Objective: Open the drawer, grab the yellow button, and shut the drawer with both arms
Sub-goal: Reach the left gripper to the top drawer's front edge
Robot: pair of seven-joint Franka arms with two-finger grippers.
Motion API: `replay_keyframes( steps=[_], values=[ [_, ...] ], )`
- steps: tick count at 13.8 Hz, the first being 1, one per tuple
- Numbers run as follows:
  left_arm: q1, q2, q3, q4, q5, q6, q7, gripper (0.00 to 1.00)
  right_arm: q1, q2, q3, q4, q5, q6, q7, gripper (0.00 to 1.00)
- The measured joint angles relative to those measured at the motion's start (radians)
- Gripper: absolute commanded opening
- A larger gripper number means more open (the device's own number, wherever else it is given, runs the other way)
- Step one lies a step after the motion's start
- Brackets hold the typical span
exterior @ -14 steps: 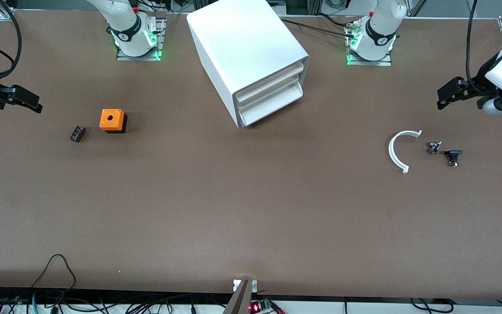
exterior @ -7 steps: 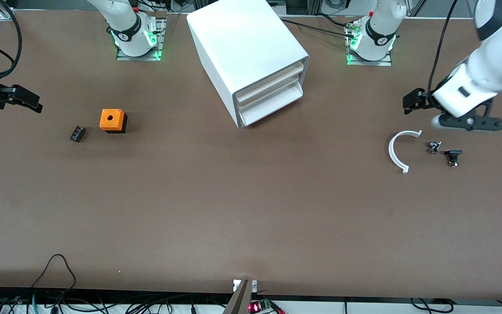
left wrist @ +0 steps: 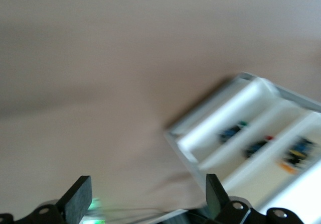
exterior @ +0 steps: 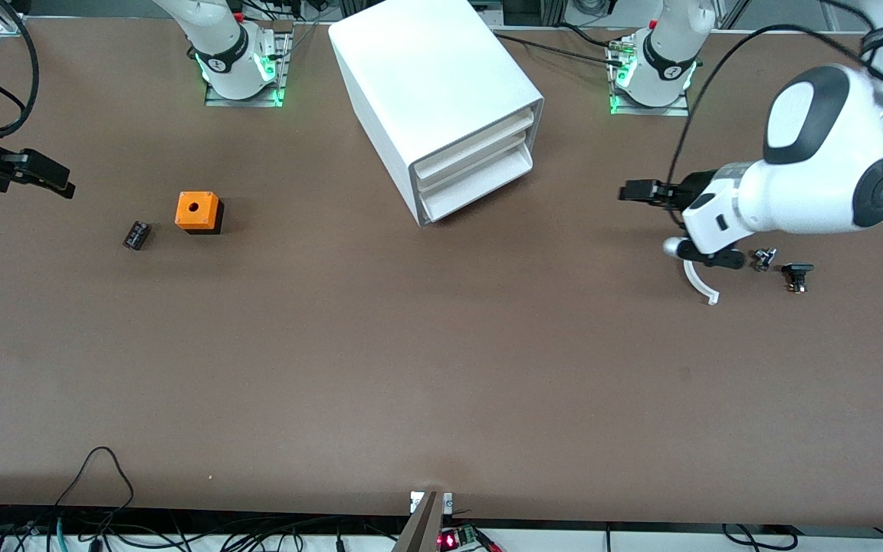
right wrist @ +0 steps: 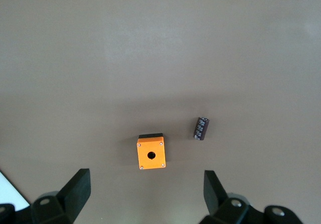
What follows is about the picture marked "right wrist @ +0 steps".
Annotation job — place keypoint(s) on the orange push-button enclosure box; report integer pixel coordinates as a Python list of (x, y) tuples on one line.
[(156, 149)]

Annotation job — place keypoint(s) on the white tray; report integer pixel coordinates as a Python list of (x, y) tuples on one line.
[(10, 194)]

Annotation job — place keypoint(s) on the black cylindrical capacitor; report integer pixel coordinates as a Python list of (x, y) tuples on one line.
[(200, 128)]

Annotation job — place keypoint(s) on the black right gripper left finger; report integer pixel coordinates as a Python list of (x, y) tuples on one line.
[(75, 191)]

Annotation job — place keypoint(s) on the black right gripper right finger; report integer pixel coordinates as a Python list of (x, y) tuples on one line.
[(213, 191)]

